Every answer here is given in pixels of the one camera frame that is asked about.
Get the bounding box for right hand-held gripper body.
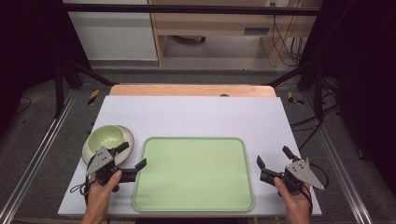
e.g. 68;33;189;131
259;159;326;194

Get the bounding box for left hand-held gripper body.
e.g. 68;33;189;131
86;146;138;185

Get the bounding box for cream plate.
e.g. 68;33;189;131
81;124;135;167

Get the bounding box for green bowl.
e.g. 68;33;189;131
86;124;126;154

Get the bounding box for person's right hand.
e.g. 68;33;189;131
273;157;313;216

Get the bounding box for person's left hand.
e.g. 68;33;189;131
84;170;123;215

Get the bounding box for green tray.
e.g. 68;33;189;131
132;136;256;214

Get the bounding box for yellow black tape marker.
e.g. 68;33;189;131
287;91;305;106
87;89;101;106

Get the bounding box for black metal stand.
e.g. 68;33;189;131
266;61;325;123
53;58;117;119

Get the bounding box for wooden table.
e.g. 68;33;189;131
108;83;277;98

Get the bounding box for dark curtain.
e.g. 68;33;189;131
298;0;396;200
0;0;92;133

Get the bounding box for white cabinet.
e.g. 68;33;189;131
63;0;159;62

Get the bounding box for wooden desk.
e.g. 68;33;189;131
148;0;323;67

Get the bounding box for black horizontal bar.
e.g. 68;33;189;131
66;3;322;17

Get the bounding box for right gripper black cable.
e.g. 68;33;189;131
306;162;330;213

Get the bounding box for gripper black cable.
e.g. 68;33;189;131
306;162;330;213
69;175;94;206

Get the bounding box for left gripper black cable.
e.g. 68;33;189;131
69;175;94;206

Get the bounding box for metal floor rail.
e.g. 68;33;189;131
302;92;374;224
0;89;78;224

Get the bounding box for black floor cables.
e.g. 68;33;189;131
290;77;341;151

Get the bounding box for thin black floor cable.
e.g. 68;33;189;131
11;95;33;116

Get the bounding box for black hanging cables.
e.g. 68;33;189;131
271;14;306;67

